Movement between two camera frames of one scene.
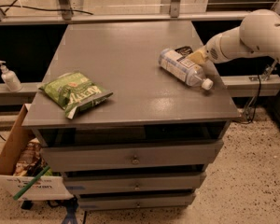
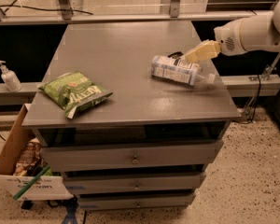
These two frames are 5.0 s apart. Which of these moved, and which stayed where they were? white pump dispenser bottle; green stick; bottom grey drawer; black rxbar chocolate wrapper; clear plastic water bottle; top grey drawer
Moved: black rxbar chocolate wrapper; clear plastic water bottle
Stayed: top grey drawer; bottom grey drawer; white pump dispenser bottle; green stick
